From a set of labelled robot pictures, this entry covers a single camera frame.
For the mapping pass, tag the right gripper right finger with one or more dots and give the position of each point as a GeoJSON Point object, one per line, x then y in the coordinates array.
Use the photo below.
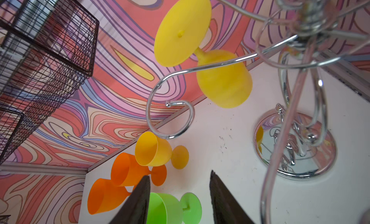
{"type": "Point", "coordinates": [226, 210]}

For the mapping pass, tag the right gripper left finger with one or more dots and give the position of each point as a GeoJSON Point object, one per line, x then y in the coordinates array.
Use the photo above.
{"type": "Point", "coordinates": [135, 209]}

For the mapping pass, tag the green wine glass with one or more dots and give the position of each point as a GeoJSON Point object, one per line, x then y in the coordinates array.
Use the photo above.
{"type": "Point", "coordinates": [167, 209]}

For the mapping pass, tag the orange wine glass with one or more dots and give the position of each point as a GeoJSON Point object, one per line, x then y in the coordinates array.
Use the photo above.
{"type": "Point", "coordinates": [127, 172]}
{"type": "Point", "coordinates": [104, 196]}

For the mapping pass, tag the yellow wine glass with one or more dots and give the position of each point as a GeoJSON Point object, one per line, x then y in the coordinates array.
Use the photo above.
{"type": "Point", "coordinates": [179, 36]}
{"type": "Point", "coordinates": [150, 150]}

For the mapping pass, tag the chrome wine glass rack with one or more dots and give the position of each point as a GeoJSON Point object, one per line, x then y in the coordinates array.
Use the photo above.
{"type": "Point", "coordinates": [314, 42]}

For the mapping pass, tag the back black wire basket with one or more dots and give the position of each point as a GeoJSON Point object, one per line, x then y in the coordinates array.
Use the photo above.
{"type": "Point", "coordinates": [47, 52]}

